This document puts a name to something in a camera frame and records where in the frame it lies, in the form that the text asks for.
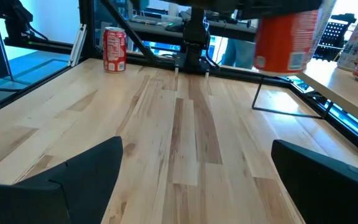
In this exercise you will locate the black perforated panel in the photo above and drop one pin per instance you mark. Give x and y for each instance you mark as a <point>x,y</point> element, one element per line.
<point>334,35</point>

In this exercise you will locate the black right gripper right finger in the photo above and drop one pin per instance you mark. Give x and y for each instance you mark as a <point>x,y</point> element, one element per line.
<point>328,193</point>

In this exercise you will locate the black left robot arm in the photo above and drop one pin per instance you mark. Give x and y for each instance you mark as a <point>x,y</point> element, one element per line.
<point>194,34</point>

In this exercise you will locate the white cylindrical post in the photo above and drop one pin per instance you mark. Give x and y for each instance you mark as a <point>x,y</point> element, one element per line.
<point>176,71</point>
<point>207,74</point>

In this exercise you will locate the slim white Celsius can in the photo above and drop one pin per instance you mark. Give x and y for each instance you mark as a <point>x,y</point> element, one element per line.
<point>324,21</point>
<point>357,34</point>

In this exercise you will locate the silver bracket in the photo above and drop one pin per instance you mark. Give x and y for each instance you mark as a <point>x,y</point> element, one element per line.
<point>78,46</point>

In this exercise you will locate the person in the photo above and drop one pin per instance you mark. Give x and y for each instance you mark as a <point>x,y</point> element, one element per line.
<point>238,53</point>

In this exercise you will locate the grey desk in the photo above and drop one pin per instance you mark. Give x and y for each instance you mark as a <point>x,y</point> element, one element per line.
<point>148,29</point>
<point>228,29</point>

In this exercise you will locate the black computer mouse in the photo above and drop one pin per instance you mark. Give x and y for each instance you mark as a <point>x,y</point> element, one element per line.
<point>174,27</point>

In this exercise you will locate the wooden shelf with black legs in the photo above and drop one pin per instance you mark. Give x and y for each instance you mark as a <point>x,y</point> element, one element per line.
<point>346,90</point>

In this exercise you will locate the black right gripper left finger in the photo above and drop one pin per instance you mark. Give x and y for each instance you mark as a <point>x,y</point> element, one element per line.
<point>57,199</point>

